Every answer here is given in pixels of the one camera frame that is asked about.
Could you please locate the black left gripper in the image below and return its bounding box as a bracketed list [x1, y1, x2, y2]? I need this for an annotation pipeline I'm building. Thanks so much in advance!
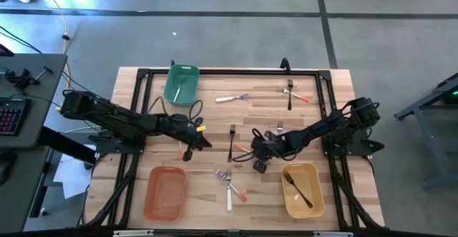
[159, 113, 213, 151]

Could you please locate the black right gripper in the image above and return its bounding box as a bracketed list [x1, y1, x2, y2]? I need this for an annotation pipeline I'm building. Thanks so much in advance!
[250, 130, 291, 160]

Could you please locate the black fork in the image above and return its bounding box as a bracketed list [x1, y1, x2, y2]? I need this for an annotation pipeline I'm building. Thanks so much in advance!
[228, 124, 237, 163]
[286, 79, 294, 111]
[283, 170, 314, 210]

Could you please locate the orange plastic bin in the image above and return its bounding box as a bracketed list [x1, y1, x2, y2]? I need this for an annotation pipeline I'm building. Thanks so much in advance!
[142, 165, 187, 223]

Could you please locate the green plastic bin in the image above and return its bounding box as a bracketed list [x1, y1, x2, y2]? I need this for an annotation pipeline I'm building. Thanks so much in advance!
[162, 64, 200, 107]

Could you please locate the yellow plastic bin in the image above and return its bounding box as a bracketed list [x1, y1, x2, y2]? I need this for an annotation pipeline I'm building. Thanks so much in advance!
[281, 162, 326, 219]

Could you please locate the white label strip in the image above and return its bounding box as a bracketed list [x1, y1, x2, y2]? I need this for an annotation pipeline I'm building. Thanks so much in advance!
[113, 229, 155, 237]
[313, 231, 354, 237]

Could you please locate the white paper sheet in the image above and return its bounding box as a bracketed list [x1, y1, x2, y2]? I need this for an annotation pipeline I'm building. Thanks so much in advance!
[52, 144, 98, 200]

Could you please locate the grey desk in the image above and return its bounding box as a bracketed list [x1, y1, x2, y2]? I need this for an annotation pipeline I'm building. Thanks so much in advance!
[0, 52, 69, 149]

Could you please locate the black desk clamp tool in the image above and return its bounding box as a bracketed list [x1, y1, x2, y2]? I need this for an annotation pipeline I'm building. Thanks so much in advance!
[3, 64, 54, 91]

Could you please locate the black keyboard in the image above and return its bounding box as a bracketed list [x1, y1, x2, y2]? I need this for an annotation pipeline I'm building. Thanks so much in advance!
[0, 97, 32, 137]

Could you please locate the black computer mouse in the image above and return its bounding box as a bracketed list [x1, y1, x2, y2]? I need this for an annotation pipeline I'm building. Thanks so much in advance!
[0, 152, 17, 186]

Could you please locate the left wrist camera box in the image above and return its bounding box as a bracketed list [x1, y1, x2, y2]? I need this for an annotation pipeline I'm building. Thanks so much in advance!
[181, 147, 195, 163]

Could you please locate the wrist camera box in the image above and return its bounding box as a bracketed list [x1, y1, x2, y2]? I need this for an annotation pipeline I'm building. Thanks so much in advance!
[253, 159, 268, 175]
[181, 147, 195, 163]

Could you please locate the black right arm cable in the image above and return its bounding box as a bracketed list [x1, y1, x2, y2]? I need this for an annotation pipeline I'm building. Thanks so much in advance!
[231, 149, 259, 164]

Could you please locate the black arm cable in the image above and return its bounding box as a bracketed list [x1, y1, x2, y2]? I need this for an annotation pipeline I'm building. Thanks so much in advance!
[146, 95, 204, 124]
[231, 149, 259, 164]

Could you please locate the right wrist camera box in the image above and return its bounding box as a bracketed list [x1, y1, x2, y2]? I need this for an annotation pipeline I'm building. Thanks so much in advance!
[253, 159, 268, 175]

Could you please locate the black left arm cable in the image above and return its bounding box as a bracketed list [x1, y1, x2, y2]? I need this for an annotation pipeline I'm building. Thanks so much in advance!
[146, 95, 204, 124]

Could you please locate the black metal table frame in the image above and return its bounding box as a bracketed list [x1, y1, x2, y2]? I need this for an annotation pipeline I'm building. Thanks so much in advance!
[82, 67, 384, 231]

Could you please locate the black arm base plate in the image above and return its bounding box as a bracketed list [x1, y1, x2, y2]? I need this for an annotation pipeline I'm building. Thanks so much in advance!
[321, 127, 386, 158]
[87, 131, 146, 155]

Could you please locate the yellow floor cable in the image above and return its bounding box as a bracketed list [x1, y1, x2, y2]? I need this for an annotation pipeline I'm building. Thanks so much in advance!
[35, 0, 72, 87]

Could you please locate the grey neighbouring rig frame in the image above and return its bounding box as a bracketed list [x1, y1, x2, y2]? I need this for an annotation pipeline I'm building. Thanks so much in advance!
[393, 71, 458, 190]

